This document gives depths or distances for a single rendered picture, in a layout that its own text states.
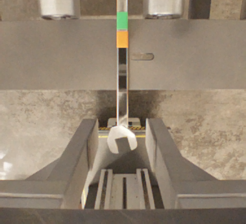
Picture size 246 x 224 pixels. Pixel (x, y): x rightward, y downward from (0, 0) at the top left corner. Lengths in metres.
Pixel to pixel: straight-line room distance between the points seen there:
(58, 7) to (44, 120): 1.27
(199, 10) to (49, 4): 0.46
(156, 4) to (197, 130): 1.34
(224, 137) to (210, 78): 1.59
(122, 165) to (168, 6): 1.10
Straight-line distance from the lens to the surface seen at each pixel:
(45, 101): 1.60
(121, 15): 0.22
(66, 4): 0.53
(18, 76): 0.27
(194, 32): 0.25
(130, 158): 1.31
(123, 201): 1.21
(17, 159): 1.99
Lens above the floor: 1.40
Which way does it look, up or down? 74 degrees down
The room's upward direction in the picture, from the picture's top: 179 degrees counter-clockwise
